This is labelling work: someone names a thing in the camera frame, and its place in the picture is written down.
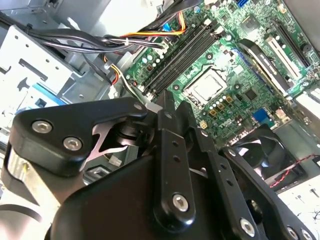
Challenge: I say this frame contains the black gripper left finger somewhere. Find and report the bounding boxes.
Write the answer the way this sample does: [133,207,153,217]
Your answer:
[7,90,198,227]

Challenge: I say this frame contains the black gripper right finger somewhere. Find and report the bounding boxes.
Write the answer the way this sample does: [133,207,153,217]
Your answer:
[175,100,318,240]

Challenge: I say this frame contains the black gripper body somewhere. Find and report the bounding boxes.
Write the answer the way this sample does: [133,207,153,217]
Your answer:
[44,118,236,240]

